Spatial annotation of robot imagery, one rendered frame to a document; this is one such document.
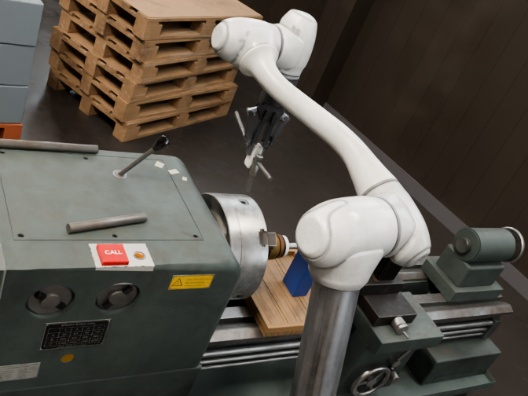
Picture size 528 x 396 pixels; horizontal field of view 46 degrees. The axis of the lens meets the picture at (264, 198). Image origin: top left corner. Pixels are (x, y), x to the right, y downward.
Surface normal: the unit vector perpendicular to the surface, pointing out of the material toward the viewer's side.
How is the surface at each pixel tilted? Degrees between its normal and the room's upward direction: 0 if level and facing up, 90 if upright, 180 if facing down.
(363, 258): 77
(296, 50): 81
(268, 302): 0
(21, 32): 90
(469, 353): 0
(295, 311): 0
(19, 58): 90
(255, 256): 58
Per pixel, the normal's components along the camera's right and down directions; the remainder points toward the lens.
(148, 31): 0.73, 0.57
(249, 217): 0.46, -0.59
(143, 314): 0.41, 0.62
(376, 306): 0.36, -0.79
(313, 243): -0.76, -0.06
